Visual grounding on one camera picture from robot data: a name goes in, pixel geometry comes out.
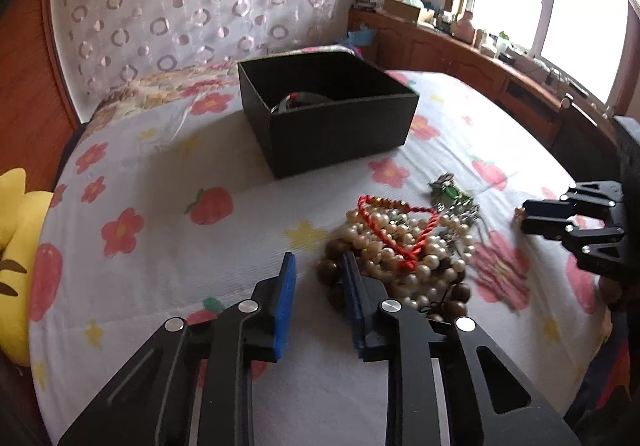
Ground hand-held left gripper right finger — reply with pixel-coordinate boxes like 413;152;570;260
341;251;583;446

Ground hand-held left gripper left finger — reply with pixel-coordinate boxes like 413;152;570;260
57;252;298;446

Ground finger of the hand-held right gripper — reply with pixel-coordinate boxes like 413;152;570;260
520;181;626;233
560;223;627;277

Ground brown wooden bead bracelet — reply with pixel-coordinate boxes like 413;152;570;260
316;238;471;323

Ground white pearl necklace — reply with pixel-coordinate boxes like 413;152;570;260
345;198;477;308

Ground red braided cord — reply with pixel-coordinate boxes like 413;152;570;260
357;195;441;273

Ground silver green-stone jewelry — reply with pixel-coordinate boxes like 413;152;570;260
428;173;493;247

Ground black square box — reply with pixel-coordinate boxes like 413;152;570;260
237;50;420;179

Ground silver jewelry piece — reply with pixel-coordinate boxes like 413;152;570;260
271;92;332;114

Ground flower and strawberry bed sheet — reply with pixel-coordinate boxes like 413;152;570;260
27;70;617;446

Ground dark blue blanket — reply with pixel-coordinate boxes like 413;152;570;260
566;311;640;446

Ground wooden window cabinet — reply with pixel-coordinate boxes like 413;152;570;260
347;8;623;154

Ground pink bottle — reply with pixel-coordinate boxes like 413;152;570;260
452;10;477;45

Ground floral quilt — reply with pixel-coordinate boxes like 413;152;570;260
90;43;368;123

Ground cardboard box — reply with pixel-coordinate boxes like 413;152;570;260
382;0;436;25

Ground blue plastic bag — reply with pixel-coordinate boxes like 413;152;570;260
347;26;377;48

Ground yellow plush toy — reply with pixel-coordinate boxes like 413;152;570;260
0;168;54;368

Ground circle-patterned sheer curtain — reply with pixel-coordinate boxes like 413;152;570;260
50;0;352;98

